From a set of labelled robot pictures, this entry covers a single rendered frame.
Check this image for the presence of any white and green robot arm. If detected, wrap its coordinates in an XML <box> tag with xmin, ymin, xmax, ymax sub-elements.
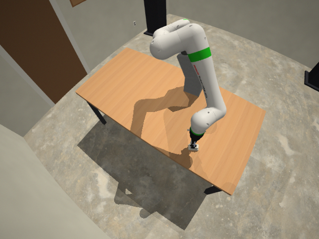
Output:
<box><xmin>150</xmin><ymin>19</ymin><xmax>227</xmax><ymax>139</ymax></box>

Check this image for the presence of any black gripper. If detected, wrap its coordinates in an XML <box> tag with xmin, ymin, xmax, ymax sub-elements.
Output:
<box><xmin>190</xmin><ymin>135</ymin><xmax>200</xmax><ymax>149</ymax></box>

